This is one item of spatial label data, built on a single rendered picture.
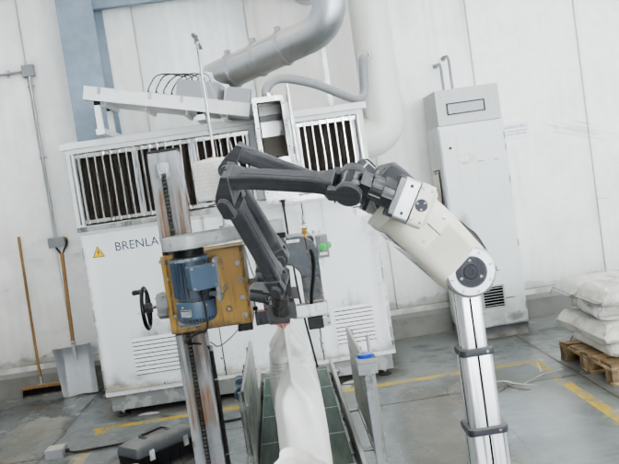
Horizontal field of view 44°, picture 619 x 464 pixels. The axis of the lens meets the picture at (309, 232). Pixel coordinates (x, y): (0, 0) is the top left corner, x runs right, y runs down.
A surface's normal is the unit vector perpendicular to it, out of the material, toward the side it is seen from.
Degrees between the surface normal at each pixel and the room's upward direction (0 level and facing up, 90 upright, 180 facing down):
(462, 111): 90
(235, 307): 90
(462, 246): 115
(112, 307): 88
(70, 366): 76
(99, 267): 90
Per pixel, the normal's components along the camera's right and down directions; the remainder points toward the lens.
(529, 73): 0.04, 0.05
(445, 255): 0.45, 0.41
